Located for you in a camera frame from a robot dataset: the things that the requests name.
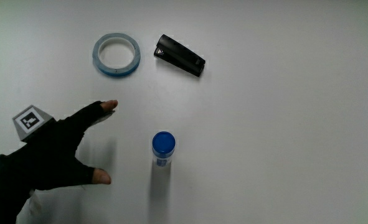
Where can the person's left forearm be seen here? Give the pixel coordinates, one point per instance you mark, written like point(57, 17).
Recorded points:
point(3, 189)

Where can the blue tape roll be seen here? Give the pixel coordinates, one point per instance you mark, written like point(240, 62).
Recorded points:
point(100, 62)

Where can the black stapler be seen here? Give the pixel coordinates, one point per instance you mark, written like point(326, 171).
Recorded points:
point(180, 55)

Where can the blue capped glue stick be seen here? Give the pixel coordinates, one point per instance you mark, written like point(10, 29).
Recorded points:
point(163, 144)

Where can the person's left hand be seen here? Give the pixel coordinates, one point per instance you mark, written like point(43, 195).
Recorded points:
point(53, 155)

